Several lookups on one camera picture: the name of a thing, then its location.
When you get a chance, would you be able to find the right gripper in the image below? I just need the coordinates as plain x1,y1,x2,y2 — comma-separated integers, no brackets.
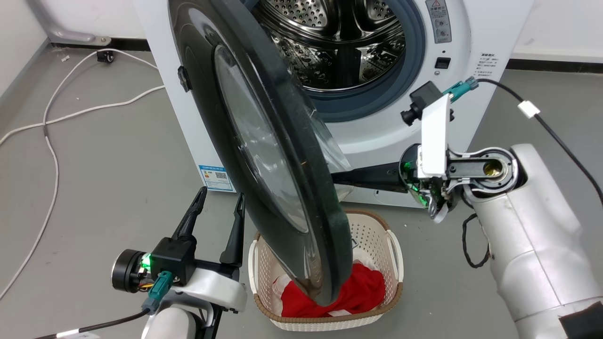
331,143,519,223

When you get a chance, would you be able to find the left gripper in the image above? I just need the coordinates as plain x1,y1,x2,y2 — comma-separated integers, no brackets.
112,186,248,314

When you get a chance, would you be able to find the dark round washing machine door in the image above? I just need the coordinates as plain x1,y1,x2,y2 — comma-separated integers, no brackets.
168,0,354,307

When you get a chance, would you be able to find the white front-load washing machine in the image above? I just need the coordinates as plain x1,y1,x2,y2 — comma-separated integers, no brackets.
133,0,535,209

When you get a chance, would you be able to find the blue energy label sticker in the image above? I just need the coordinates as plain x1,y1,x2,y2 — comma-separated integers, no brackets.
198,164,235,193

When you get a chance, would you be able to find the beige perforated laundry basket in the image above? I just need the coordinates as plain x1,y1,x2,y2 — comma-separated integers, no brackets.
248,210,404,331

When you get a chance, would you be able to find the white garment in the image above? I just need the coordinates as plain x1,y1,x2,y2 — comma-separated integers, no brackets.
352,254,380,271

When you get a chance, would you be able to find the red garment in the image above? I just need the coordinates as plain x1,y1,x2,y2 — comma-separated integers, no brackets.
281,263,386,318

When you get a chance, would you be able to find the white text warning sticker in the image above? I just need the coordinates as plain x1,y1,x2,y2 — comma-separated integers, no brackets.
475,51,498,79

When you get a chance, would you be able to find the grey instruction sticker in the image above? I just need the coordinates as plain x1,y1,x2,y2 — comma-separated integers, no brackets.
425,0,452,44

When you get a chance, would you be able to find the grey stand base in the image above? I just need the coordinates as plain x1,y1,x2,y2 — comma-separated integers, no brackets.
27,0,112,48

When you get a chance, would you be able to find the short looped black cable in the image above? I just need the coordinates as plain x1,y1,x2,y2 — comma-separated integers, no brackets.
461,213,491,269

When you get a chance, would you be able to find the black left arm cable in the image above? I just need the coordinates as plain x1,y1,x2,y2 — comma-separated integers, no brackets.
33,271,173,339

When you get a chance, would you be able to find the white floor cable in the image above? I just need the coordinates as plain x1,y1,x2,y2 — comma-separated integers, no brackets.
0,48,160,300
0,85,165,145

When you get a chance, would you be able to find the long black right arm cable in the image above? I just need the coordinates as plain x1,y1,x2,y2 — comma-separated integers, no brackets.
443,77,603,208

